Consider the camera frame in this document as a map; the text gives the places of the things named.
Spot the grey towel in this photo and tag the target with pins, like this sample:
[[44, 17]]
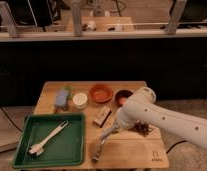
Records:
[[109, 131]]

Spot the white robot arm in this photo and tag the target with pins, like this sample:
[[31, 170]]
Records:
[[140, 106]]

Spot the red orange bowl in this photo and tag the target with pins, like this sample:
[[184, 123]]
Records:
[[100, 93]]

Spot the dark bowl with egg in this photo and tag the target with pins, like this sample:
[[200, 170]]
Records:
[[121, 96]]

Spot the small white cup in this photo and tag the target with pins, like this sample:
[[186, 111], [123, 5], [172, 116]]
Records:
[[80, 100]]

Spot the wooden block with black edge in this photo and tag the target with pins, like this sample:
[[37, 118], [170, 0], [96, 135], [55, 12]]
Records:
[[102, 116]]

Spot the blue green sponge toy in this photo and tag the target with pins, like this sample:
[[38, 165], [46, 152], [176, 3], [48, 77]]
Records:
[[61, 99]]

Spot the dark dried berries cluster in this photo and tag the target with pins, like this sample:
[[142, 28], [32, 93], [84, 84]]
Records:
[[142, 128]]

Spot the wooden cutting board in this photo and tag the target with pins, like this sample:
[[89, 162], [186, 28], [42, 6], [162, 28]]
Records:
[[129, 154]]

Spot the metal fork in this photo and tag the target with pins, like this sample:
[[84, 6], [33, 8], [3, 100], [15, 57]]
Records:
[[97, 153]]

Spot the green plastic tray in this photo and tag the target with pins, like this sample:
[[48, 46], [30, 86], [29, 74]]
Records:
[[66, 148]]

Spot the white plastic tongs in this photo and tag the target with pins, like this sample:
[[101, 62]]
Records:
[[38, 148]]

